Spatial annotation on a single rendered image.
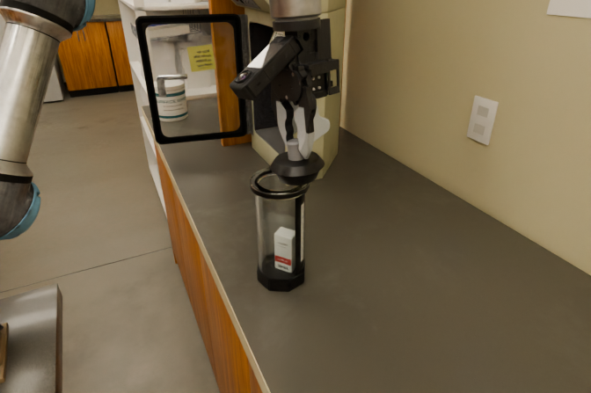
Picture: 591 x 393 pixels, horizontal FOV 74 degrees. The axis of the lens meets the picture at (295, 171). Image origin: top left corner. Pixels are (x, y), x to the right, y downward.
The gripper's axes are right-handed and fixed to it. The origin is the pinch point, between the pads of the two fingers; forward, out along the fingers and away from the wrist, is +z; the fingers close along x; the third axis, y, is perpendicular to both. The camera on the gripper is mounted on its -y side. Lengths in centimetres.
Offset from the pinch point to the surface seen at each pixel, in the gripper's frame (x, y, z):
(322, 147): 33, 35, 18
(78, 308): 144, -35, 112
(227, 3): 69, 30, -22
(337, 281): -1.5, 6.7, 30.4
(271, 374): -9.9, -15.8, 30.3
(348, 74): 61, 75, 7
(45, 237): 221, -37, 106
